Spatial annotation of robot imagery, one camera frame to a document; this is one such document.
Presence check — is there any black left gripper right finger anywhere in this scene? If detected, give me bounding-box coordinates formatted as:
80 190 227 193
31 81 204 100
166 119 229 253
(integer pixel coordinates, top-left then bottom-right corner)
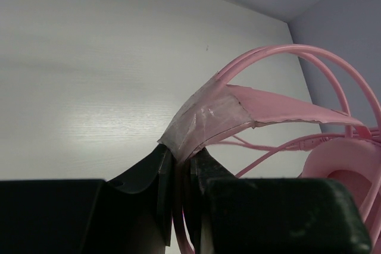
189 150 372 253

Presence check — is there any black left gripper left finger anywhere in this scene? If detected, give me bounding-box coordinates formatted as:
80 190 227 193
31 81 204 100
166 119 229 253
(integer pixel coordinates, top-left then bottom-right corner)
1 145 173 253

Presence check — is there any pink headphone cable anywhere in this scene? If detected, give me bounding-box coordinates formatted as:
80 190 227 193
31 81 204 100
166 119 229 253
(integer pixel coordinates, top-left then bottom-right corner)
217 134 381 179

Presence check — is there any pink over-ear headphones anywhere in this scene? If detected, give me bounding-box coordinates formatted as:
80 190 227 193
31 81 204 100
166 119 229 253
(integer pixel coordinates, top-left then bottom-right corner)
160 44 380 253

